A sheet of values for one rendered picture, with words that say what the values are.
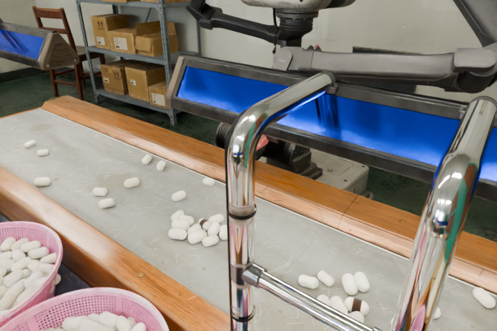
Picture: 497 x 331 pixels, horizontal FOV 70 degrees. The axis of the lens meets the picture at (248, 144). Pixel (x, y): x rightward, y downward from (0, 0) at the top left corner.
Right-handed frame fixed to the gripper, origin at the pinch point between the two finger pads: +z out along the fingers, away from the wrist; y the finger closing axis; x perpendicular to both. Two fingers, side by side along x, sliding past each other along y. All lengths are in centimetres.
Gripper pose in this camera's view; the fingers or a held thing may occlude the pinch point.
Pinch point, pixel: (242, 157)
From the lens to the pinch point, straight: 77.4
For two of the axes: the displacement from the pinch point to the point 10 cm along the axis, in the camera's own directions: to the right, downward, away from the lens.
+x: 3.8, 4.6, 8.0
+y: 8.1, 2.5, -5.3
